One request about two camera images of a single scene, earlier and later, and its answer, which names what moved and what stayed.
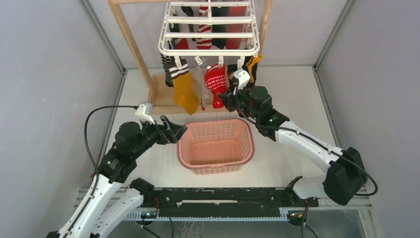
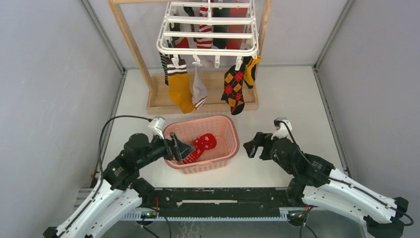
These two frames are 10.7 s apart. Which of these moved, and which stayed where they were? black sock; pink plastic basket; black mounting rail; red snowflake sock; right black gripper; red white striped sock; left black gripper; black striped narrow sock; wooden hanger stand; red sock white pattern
Moved: pink plastic basket; left black gripper; red snowflake sock; right black gripper
Stayed: red white striped sock; black mounting rail; red sock white pattern; wooden hanger stand; black sock; black striped narrow sock
